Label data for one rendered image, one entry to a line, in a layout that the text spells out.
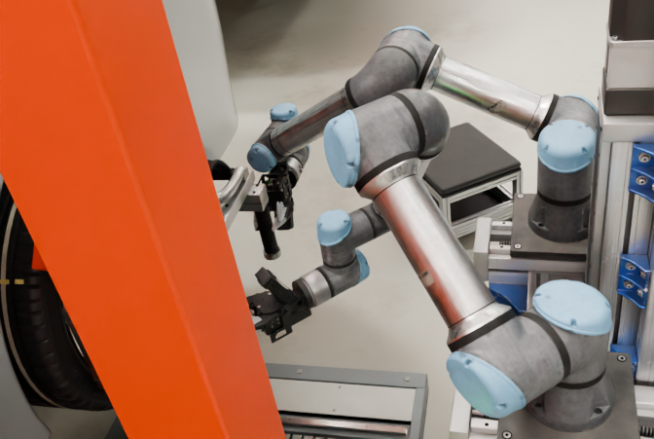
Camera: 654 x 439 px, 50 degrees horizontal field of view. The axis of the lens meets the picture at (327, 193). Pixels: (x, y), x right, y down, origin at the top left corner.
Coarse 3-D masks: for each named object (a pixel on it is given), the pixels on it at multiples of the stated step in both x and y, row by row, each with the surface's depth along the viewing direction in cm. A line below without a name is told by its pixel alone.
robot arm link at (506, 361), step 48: (384, 96) 120; (336, 144) 115; (384, 144) 113; (384, 192) 113; (432, 240) 110; (432, 288) 110; (480, 288) 109; (480, 336) 105; (528, 336) 106; (480, 384) 103; (528, 384) 103
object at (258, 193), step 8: (256, 184) 168; (264, 184) 168; (248, 192) 166; (256, 192) 166; (264, 192) 167; (248, 200) 166; (256, 200) 165; (264, 200) 167; (240, 208) 168; (248, 208) 167; (256, 208) 167; (264, 208) 167
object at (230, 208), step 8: (248, 176) 166; (240, 184) 164; (248, 184) 166; (240, 192) 161; (232, 200) 159; (240, 200) 161; (224, 208) 156; (232, 208) 156; (224, 216) 154; (232, 216) 156
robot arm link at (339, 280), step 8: (360, 256) 157; (352, 264) 154; (360, 264) 156; (320, 272) 155; (328, 272) 154; (336, 272) 154; (344, 272) 154; (352, 272) 155; (360, 272) 157; (368, 272) 158; (328, 280) 154; (336, 280) 154; (344, 280) 155; (352, 280) 156; (360, 280) 158; (336, 288) 154; (344, 288) 156
